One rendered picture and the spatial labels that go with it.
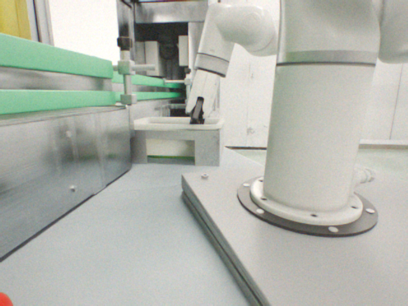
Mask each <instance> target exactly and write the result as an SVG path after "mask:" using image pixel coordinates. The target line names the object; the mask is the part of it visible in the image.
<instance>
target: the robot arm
mask: <svg viewBox="0 0 408 306"><path fill-rule="evenodd" d="M279 8H280V10H279V20H274V21H272V17H271V15H270V14H269V12H268V11H267V10H265V9H264V8H261V7H258V6H230V5H227V4H221V3H215V4H212V5H211V6H210V7H208V10H207V14H206V17H205V23H204V26H203V31H202V34H201V40H200V45H199V49H198V54H197V57H196V63H195V64H194V68H193V69H194V70H197V73H196V77H195V78H194V81H193V84H192V87H191V92H190V95H189V99H188V102H187V107H186V114H190V113H192V114H191V120H190V122H189V124H203V125H204V122H205V119H206V118H207V116H208V115H209V113H210V110H211V108H212V106H213V104H214V99H215V95H216V92H217V88H218V85H219V80H220V78H226V75H227V72H228V68H229V65H230V60H231V56H232V53H233V48H234V45H235V43H236V44H239V45H241V46H242V47H244V48H245V49H246V51H247V52H248V53H249V54H250V55H252V56H255V57H268V56H272V55H276V63H275V73H274V81H273V94H272V101H271V108H270V120H269V128H268V141H267V148H266V161H265V174H264V177H261V178H259V179H257V180H255V181H254V182H253V183H252V184H251V189H250V195H251V198H252V199H253V201H254V202H255V203H257V205H258V206H260V207H261V208H263V209H265V210H266V211H268V212H270V213H272V214H275V215H278V216H280V217H281V218H284V219H288V220H291V221H296V222H302V223H306V224H317V225H338V224H346V223H349V222H353V221H355V220H356V219H358V218H359V217H360V216H361V214H362V210H363V204H362V202H361V200H360V199H359V198H358V197H357V196H356V195H355V194H354V188H355V187H357V186H358V185H359V184H363V183H366V182H372V181H373V180H374V179H375V173H374V171H373V170H372V169H371V168H358V169H357V168H355V167H354V166H355V162H356V155H357V151H358V148H359V145H360V138H361V133H362V129H363V123H364V119H365V112H366V109H367V103H368V100H369V96H370V90H371V86H372V80H373V75H374V70H375V66H376V61H377V58H379V60H380V61H381V62H384V63H388V64H401V63H408V0H279Z"/></svg>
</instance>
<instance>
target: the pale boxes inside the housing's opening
mask: <svg viewBox="0 0 408 306"><path fill-rule="evenodd" d="M159 46H160V47H161V52H162V54H163V55H164V56H165V57H166V47H165V46H164V45H162V44H160V43H158V42H157V41H145V61H146V65H154V64H156V66H157V70H156V71H146V74H147V76H150V77H153V78H167V65H166V60H164V59H163V58H162V57H161V56H160V55H159ZM178 54H179V66H181V67H183V68H189V52H188V35H187V36H178Z"/></svg>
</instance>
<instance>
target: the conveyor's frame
mask: <svg viewBox="0 0 408 306"><path fill-rule="evenodd" d="M185 99H187V98H176V99H160V100H153V101H137V104H132V106H133V112H134V120H136V119H141V118H144V117H167V116H168V105H169V104H170V103H172V104H185ZM130 168H132V162H131V151H130V142H129V124H128V110H125V107H117V108H105V109H100V110H94V111H91V110H89V111H88V112H77V113H67V114H60V115H50V116H44V117H33V118H27V119H16V120H6V121H0V258H1V257H2V256H4V255H5V254H6V253H7V252H9V251H11V250H12V249H13V248H16V247H17V246H18V245H20V244H21V243H23V242H24V241H25V240H26V239H28V238H30V237H31V236H33V235H34V234H35V233H37V232H39V231H40V230H41V229H43V228H45V226H47V225H48V224H50V223H51V222H52V221H54V220H56V219H58V218H59V217H60V216H62V215H63V214H64V213H65V212H67V211H69V210H70V209H72V208H73V207H75V206H76V205H78V204H79V203H81V202H83V201H84V200H85V199H86V198H87V197H89V196H90V195H95V194H97V193H99V192H100V191H101V190H103V189H104V188H106V185H107V184H108V183H109V182H111V181H112V180H114V179H115V178H117V177H119V176H120V175H122V174H123V173H124V172H126V170H128V169H130Z"/></svg>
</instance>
